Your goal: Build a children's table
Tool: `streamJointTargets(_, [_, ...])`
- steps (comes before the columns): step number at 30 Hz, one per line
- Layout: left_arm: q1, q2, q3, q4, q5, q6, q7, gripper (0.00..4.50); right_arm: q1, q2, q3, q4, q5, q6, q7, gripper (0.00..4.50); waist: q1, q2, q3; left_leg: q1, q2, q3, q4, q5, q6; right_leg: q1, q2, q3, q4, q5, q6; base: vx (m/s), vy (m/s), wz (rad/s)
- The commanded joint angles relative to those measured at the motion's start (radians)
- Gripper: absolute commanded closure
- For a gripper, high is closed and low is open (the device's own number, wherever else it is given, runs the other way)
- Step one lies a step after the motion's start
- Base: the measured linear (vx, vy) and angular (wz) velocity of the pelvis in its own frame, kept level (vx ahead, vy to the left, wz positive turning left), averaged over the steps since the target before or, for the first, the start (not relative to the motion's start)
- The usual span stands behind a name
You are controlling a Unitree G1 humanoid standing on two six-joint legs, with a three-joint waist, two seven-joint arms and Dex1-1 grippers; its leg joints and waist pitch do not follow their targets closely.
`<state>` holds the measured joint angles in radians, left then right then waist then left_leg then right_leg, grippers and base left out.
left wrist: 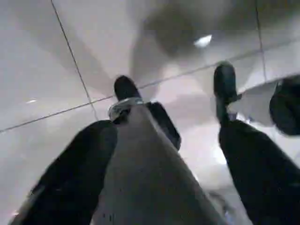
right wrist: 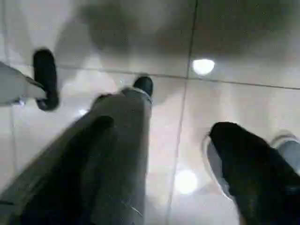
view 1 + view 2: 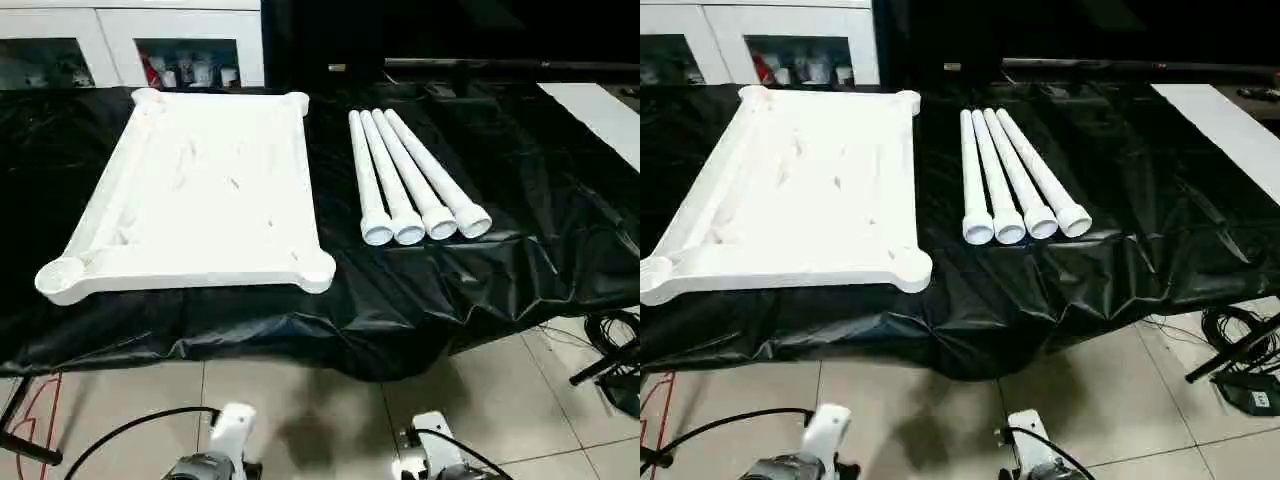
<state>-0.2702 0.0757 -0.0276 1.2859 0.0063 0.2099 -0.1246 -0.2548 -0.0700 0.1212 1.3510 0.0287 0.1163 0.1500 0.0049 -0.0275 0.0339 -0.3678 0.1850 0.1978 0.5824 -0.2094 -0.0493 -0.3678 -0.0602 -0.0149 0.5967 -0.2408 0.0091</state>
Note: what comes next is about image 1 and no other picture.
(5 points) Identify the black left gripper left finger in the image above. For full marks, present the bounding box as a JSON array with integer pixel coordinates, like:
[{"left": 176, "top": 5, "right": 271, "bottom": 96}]
[{"left": 14, "top": 120, "right": 118, "bottom": 225}]

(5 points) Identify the silver metal ring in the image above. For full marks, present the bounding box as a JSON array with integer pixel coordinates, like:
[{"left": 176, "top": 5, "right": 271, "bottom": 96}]
[{"left": 108, "top": 97, "right": 144, "bottom": 121}]

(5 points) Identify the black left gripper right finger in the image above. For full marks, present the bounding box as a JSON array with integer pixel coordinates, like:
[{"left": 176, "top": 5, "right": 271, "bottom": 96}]
[{"left": 218, "top": 120, "right": 300, "bottom": 225}]

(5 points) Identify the black rounded foot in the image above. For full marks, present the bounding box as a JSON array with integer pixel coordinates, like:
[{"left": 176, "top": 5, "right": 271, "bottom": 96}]
[{"left": 113, "top": 75, "right": 142, "bottom": 104}]

